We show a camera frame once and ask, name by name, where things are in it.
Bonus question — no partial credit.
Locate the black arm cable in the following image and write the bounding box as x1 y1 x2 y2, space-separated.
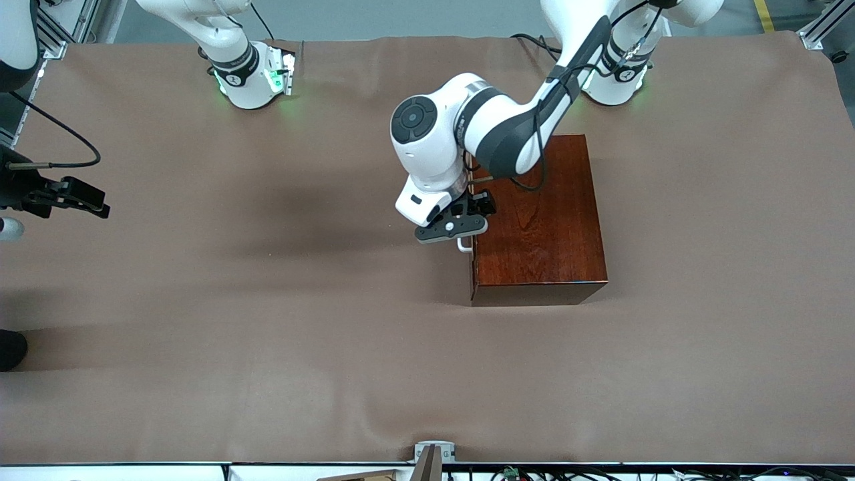
468 0 669 194
7 90 102 169

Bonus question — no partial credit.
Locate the dark brown wooden cabinet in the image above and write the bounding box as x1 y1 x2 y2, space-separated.
468 134 609 307

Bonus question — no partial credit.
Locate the aluminium profile frame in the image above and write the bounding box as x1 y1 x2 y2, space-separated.
0 0 128 148

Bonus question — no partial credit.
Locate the grey metal bracket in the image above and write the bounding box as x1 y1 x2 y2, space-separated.
413 440 456 463

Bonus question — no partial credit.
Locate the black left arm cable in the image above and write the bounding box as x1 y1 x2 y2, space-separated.
468 0 669 194

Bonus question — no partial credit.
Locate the light wooden drawer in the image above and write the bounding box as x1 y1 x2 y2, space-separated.
469 157 478 303

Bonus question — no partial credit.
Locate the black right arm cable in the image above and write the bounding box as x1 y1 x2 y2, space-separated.
7 90 102 169

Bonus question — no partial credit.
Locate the aluminium profile beam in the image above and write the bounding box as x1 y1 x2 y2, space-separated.
797 0 855 51

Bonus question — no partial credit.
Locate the black round object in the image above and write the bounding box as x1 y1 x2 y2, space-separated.
0 329 29 373

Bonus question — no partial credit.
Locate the brown table cover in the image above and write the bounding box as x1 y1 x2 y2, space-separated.
0 30 855 465

